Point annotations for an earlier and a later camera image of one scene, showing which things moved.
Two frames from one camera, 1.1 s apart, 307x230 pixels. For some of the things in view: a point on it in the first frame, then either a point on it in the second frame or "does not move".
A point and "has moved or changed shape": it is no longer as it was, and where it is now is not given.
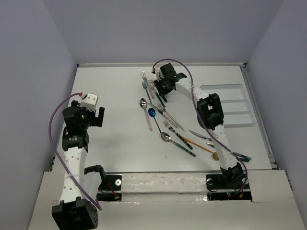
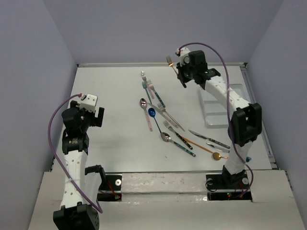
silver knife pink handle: [175, 124] does not move
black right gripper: [161, 91] -> [179, 75]
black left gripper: [96, 121] does not move
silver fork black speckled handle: [166, 124] does not move
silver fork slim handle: [160, 106] does not move
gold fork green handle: [151, 82] has moved or changed shape
